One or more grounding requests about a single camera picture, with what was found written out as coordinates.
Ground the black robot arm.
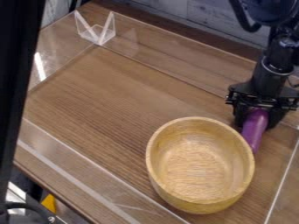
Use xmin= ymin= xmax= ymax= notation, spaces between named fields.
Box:
xmin=0 ymin=0 xmax=299 ymax=129

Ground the clear acrylic corner bracket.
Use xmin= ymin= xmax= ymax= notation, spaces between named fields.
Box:
xmin=73 ymin=10 xmax=116 ymax=46

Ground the purple toy eggplant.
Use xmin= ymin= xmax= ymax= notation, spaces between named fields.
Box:
xmin=241 ymin=108 xmax=268 ymax=153

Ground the black cable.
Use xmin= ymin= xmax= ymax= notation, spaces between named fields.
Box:
xmin=0 ymin=201 xmax=51 ymax=224

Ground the black device with screw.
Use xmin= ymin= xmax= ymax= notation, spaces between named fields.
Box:
xmin=23 ymin=205 xmax=67 ymax=224

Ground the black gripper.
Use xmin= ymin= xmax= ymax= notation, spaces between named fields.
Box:
xmin=225 ymin=81 xmax=299 ymax=130

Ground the brown wooden bowl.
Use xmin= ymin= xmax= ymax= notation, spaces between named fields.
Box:
xmin=145 ymin=116 xmax=254 ymax=214

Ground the clear acrylic tray wall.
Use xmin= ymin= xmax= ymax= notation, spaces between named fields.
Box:
xmin=14 ymin=3 xmax=299 ymax=224

